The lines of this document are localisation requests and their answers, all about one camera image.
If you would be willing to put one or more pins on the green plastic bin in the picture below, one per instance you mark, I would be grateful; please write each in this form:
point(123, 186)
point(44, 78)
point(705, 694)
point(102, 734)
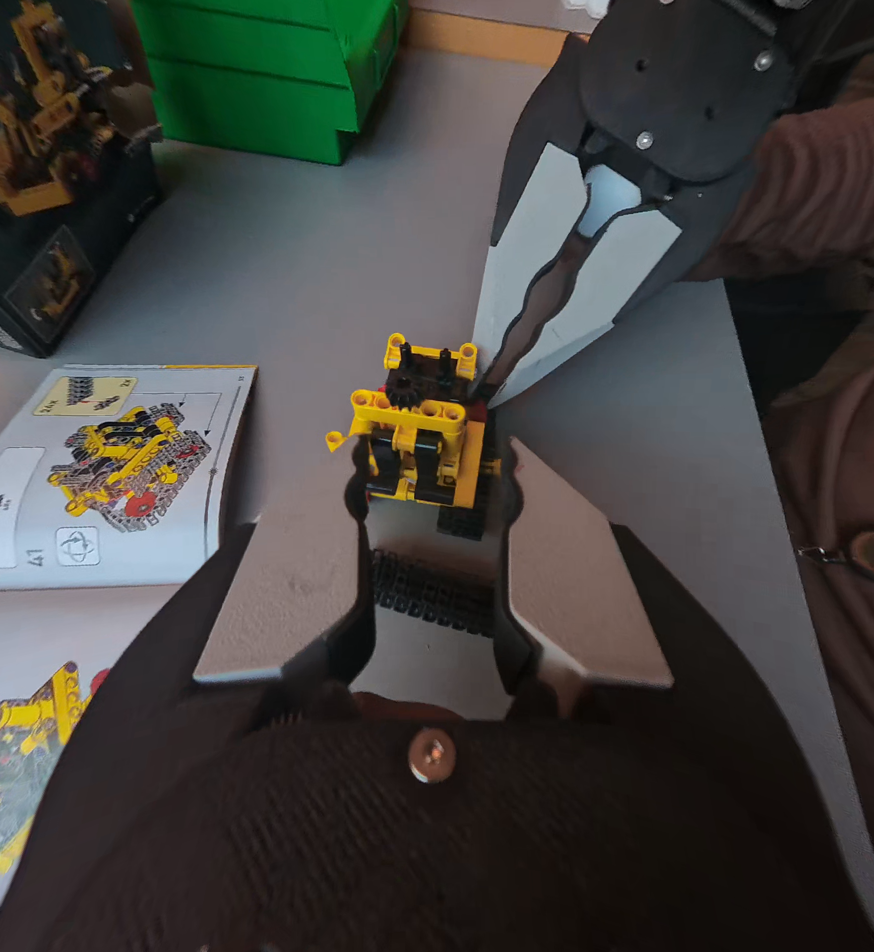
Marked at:
point(258, 89)

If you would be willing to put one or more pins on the yellow lego bulldozer model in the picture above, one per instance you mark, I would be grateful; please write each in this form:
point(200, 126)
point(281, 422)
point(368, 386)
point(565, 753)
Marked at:
point(437, 420)

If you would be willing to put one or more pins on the black lego track strip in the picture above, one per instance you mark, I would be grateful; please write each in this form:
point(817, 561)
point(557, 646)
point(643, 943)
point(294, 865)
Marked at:
point(467, 520)
point(429, 595)

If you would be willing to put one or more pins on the lego instruction booklet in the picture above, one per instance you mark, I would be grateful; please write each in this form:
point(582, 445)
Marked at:
point(184, 543)

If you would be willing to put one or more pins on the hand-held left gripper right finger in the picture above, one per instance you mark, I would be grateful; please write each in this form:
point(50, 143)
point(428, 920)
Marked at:
point(586, 595)

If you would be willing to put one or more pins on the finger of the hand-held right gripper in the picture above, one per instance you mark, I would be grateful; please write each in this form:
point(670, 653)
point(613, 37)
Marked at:
point(534, 223)
point(615, 268)

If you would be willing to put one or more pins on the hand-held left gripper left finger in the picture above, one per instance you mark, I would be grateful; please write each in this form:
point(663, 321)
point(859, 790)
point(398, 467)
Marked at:
point(281, 587)

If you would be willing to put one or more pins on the black lego set box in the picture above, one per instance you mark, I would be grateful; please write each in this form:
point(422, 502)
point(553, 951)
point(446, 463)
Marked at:
point(35, 223)

